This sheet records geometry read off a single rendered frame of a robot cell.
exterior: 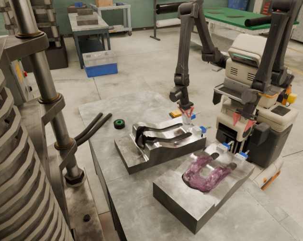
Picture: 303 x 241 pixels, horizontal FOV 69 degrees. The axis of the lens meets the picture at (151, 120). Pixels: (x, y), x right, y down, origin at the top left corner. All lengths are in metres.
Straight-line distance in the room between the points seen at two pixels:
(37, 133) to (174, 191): 0.60
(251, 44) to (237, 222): 0.96
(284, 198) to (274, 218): 1.23
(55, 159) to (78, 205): 0.27
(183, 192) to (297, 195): 1.63
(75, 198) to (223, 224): 0.71
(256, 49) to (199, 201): 0.90
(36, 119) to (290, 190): 2.24
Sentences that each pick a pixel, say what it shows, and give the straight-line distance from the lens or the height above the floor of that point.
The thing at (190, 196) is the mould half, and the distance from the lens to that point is 1.02.
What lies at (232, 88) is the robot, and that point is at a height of 1.05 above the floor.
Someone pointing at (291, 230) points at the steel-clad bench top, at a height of 0.80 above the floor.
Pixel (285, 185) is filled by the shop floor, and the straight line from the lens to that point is 2.53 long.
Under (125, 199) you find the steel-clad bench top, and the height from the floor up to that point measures 0.80.
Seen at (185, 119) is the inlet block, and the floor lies 0.93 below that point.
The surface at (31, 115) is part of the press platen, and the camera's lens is 0.90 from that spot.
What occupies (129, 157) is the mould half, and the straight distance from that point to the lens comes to 1.24.
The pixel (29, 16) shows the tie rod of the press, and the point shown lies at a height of 1.60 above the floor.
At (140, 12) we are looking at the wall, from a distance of 7.88.
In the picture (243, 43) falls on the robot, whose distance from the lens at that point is 1.48.
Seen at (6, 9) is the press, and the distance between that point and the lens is 4.97.
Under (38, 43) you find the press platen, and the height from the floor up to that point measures 1.52.
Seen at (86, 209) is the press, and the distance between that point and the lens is 1.16.
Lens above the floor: 1.72
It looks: 35 degrees down
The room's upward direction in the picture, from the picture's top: 1 degrees counter-clockwise
